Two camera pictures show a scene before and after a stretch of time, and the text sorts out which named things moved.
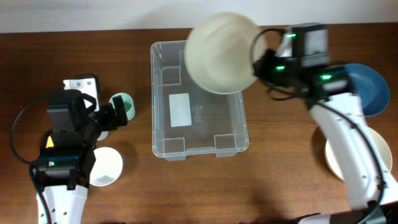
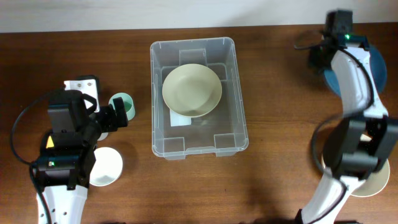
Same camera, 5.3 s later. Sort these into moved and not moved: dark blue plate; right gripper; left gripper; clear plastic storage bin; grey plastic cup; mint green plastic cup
Moved: dark blue plate; right gripper
Not moved: grey plastic cup; mint green plastic cup; left gripper; clear plastic storage bin
